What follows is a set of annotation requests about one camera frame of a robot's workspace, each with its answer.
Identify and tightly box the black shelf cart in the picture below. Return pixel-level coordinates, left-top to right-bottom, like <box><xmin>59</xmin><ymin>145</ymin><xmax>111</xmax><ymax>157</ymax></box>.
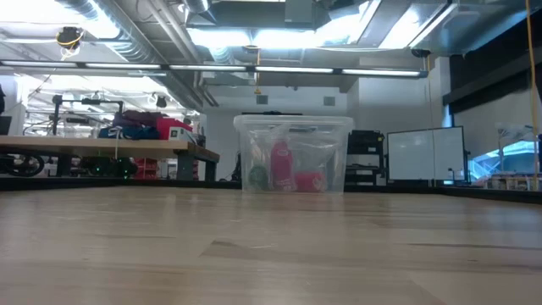
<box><xmin>346</xmin><ymin>130</ymin><xmax>386</xmax><ymax>186</ymax></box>

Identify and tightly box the black machine under bench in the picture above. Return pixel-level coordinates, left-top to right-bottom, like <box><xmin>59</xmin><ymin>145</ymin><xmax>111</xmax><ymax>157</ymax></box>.
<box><xmin>75</xmin><ymin>155</ymin><xmax>139</xmax><ymax>179</ymax></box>

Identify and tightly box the whiteboard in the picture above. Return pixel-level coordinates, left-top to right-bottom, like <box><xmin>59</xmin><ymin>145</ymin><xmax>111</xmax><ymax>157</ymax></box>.
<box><xmin>386</xmin><ymin>125</ymin><xmax>467</xmax><ymax>184</ymax></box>

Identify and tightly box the yellow hanging cable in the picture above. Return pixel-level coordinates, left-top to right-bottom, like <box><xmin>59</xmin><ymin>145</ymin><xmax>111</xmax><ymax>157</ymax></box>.
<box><xmin>524</xmin><ymin>0</ymin><xmax>541</xmax><ymax>192</ymax></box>

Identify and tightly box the silver ventilation duct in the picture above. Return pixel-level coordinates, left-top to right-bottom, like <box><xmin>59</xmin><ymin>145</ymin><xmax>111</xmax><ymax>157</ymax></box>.
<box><xmin>54</xmin><ymin>0</ymin><xmax>221</xmax><ymax>114</ymax></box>

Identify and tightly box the maroon cloth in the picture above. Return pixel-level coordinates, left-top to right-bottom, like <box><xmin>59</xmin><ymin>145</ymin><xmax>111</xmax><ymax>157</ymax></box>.
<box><xmin>112</xmin><ymin>109</ymin><xmax>169</xmax><ymax>128</ymax></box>

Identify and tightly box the black camera rig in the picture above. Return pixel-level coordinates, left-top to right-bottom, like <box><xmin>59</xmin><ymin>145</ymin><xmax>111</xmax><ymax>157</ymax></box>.
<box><xmin>50</xmin><ymin>94</ymin><xmax>124</xmax><ymax>136</ymax></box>

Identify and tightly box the blue bag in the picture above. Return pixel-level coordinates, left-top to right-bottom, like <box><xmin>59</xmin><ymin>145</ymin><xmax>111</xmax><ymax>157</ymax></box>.
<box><xmin>97</xmin><ymin>125</ymin><xmax>161</xmax><ymax>141</ymax></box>

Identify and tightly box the dark green roll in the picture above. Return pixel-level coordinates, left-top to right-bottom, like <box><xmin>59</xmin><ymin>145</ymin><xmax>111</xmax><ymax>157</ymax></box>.
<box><xmin>247</xmin><ymin>164</ymin><xmax>270</xmax><ymax>191</ymax></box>

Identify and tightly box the red drawer unit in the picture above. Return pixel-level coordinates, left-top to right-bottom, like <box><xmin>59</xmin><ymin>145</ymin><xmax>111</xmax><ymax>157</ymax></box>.
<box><xmin>131</xmin><ymin>157</ymin><xmax>161</xmax><ymax>180</ymax></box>

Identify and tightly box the clear plastic storage bin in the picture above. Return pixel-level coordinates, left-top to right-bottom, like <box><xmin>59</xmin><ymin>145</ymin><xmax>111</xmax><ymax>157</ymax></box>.
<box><xmin>233</xmin><ymin>114</ymin><xmax>355</xmax><ymax>195</ymax></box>

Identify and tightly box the yellow pendant cord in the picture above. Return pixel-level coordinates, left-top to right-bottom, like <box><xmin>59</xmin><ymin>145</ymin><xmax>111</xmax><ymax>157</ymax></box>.
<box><xmin>252</xmin><ymin>44</ymin><xmax>263</xmax><ymax>96</ymax></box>

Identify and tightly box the red box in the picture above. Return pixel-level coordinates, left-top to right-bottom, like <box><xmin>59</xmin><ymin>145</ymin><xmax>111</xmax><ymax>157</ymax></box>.
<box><xmin>155</xmin><ymin>117</ymin><xmax>194</xmax><ymax>141</ymax></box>

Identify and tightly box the wooden workbench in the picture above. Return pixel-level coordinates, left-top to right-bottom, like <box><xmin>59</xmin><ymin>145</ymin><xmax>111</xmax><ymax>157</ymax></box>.
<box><xmin>0</xmin><ymin>135</ymin><xmax>220</xmax><ymax>182</ymax></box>

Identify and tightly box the black wheel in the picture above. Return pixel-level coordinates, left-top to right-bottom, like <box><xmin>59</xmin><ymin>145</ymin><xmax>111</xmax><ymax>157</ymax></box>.
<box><xmin>0</xmin><ymin>152</ymin><xmax>47</xmax><ymax>178</ymax></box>

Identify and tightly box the white packet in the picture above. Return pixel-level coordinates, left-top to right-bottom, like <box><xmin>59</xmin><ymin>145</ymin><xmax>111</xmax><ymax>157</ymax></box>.
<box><xmin>251</xmin><ymin>141</ymin><xmax>267</xmax><ymax>169</ymax></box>

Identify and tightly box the red bandage roll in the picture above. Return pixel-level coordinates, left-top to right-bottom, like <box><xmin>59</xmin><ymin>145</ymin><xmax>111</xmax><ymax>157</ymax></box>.
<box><xmin>294</xmin><ymin>170</ymin><xmax>329</xmax><ymax>193</ymax></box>

